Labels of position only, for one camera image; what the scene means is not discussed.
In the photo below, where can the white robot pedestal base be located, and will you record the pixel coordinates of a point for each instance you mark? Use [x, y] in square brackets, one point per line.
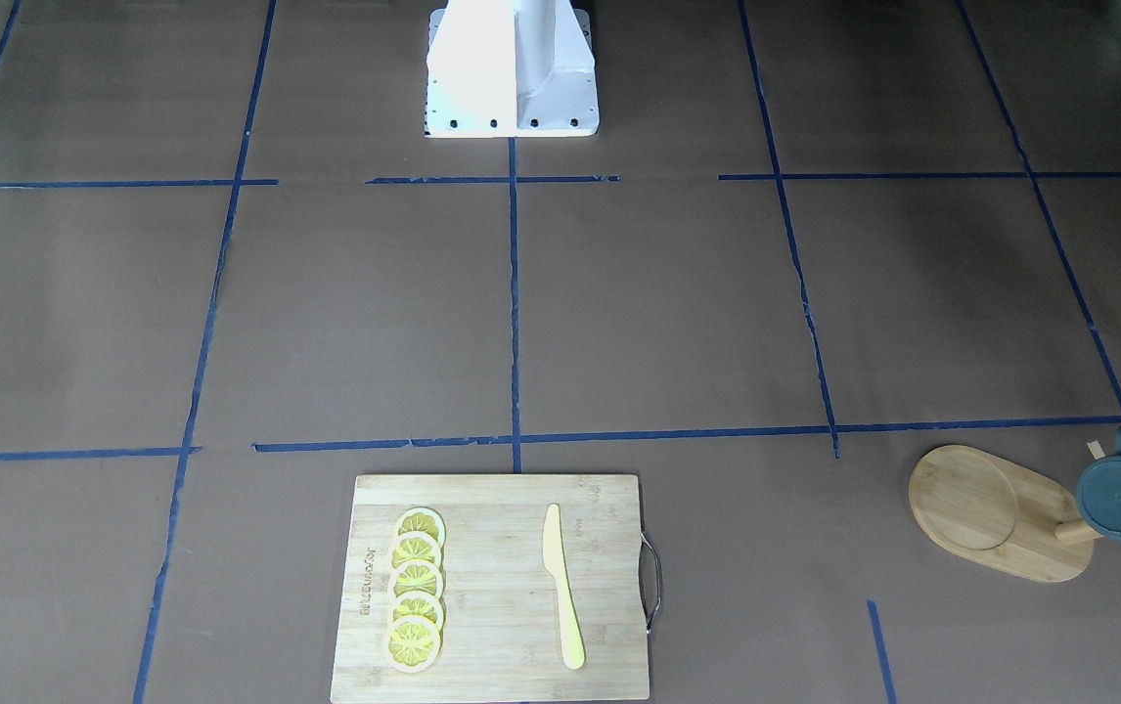
[511, 69]

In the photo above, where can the wooden cup storage rack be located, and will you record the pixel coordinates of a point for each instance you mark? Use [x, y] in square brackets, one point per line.
[1000, 514]

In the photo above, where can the bamboo cutting board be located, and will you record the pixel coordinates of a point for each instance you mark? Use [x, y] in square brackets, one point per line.
[500, 639]

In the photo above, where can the yellow plastic knife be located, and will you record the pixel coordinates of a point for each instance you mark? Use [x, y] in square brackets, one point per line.
[572, 647]

